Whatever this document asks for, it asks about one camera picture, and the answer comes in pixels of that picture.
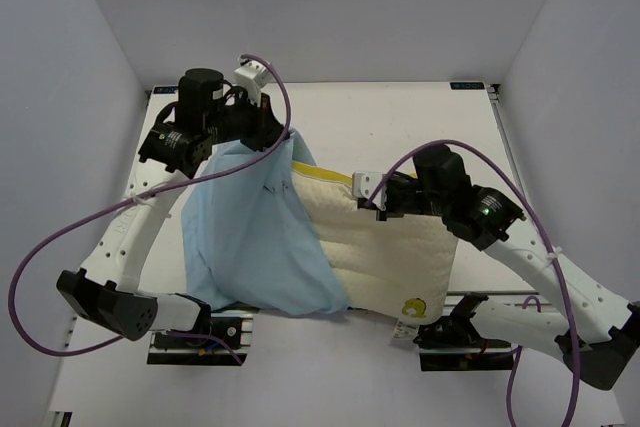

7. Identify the white care label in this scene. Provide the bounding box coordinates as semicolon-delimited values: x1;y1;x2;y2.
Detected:
392;319;419;341

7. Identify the light blue pillowcase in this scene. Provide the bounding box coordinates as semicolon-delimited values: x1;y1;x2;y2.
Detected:
181;132;349;316

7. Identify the blue sticker left corner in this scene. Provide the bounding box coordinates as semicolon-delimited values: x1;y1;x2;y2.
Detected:
152;86;178;95

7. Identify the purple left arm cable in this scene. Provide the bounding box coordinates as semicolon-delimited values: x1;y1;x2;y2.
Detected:
8;52;294;357

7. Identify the blue sticker right corner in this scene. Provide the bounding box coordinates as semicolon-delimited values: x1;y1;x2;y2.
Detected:
449;81;485;90

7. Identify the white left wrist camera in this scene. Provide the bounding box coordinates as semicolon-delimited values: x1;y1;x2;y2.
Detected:
234;60;272;102

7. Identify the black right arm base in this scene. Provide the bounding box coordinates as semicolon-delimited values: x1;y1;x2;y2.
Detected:
413;293;515;372

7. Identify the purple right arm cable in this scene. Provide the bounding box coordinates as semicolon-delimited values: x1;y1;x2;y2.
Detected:
364;140;584;427

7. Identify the cream quilted pillow yellow edge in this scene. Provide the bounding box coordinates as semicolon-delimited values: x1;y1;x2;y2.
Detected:
292;161;458;325

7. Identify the blue sticker corner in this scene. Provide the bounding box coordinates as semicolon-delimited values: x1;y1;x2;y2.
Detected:
152;86;178;95
449;81;485;90

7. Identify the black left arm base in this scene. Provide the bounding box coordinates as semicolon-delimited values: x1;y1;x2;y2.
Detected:
146;303;259;367

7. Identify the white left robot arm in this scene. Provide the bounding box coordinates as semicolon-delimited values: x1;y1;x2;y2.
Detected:
56;57;287;346

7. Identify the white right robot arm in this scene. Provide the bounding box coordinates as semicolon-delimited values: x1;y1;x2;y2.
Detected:
359;141;639;391

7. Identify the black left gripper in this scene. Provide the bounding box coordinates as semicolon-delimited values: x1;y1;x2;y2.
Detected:
205;89;291;152

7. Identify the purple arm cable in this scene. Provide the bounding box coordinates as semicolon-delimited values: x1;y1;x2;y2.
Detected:
8;52;294;357
364;140;584;427

